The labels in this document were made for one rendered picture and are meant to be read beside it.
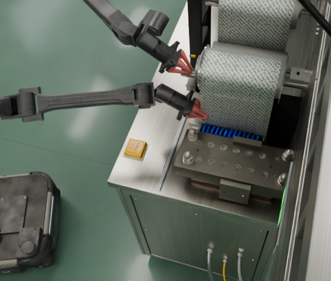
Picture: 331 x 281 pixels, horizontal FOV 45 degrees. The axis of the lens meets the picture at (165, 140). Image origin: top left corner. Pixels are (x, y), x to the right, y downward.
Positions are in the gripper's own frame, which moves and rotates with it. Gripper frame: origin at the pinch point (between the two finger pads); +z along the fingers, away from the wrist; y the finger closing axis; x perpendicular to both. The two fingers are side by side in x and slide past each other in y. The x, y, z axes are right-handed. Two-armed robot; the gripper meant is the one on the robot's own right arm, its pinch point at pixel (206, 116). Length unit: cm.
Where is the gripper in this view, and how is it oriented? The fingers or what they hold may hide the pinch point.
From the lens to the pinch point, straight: 143.2
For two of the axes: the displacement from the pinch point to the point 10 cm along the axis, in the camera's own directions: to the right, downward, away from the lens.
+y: -3.0, 8.1, -5.0
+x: 3.9, -3.8, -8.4
